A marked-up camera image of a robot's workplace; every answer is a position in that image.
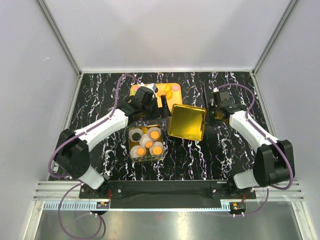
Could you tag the plain round orange cookie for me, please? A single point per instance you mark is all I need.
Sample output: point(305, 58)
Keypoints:
point(149, 144)

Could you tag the white paper cup front-left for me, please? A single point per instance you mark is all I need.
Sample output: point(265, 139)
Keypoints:
point(133, 153)

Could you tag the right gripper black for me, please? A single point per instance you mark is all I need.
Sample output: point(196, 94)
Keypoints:
point(212, 108)

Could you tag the white paper cup centre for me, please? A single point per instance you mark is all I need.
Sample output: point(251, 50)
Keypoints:
point(145, 138)

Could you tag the gold square cookie tin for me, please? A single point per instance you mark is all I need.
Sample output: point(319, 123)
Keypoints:
point(148, 156)

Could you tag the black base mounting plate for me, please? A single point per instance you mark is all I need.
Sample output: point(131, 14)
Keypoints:
point(216, 189)

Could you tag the white paper cup front-right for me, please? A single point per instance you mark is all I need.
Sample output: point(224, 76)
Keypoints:
point(157, 143)

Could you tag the gold tin lid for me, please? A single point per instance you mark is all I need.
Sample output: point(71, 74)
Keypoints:
point(187, 122)

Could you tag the black chocolate sandwich cookie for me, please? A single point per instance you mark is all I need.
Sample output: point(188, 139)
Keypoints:
point(136, 137)

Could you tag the large patterned sandwich cookie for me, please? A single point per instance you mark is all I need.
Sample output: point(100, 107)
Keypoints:
point(155, 135)

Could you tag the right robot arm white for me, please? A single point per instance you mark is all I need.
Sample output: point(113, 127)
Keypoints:
point(274, 158)

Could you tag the yellow serving tray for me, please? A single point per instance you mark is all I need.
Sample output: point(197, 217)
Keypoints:
point(176, 95)

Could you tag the aluminium frame rail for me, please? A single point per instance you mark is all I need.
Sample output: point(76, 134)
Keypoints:
point(51, 193)

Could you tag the pink macaron top right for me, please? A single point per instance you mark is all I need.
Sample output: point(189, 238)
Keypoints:
point(175, 88)

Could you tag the dotted round sandwich cookie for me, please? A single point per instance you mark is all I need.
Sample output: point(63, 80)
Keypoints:
point(141, 151)

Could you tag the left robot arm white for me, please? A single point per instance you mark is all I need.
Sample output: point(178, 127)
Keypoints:
point(72, 152)

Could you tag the white paper cup back-right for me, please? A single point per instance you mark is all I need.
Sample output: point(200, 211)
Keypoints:
point(154, 129)

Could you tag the pink macaron cookie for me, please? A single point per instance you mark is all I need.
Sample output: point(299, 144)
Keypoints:
point(136, 88)

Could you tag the yellow flower shaped cookie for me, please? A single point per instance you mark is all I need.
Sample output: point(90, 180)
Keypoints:
point(169, 95)

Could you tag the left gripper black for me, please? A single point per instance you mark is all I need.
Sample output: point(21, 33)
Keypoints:
point(156, 115)

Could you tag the orange half cookie top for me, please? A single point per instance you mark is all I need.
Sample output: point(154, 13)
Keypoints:
point(168, 87)

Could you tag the white paper cup back-left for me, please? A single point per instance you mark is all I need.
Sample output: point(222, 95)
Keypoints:
point(133, 130)

